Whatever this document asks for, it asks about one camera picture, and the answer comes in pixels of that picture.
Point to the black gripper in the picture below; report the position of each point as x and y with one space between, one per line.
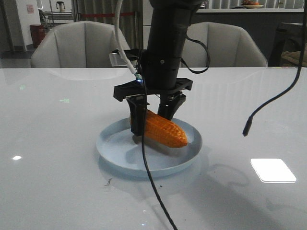
160 76

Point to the orange plastic corn cob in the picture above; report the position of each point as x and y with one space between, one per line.
164 131

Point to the light blue round plate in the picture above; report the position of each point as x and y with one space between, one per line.
122 150

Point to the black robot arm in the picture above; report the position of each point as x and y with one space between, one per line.
170 22

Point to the left beige upholstered chair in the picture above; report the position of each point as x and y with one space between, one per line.
83 44

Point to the beige upholstered chair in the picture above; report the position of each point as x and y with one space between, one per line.
83 44
228 46

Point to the right beige upholstered chair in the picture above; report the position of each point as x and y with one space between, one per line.
228 46

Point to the white cabinet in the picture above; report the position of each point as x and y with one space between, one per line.
147 12

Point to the red barrier belt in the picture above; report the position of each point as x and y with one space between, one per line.
104 15

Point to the dark counter with white top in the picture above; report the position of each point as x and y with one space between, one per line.
261 24

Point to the red trash bin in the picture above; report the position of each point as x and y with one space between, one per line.
37 34

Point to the fruit bowl on counter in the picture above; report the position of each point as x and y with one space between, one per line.
250 4

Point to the dark armchair at right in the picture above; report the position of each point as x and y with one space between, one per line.
287 45

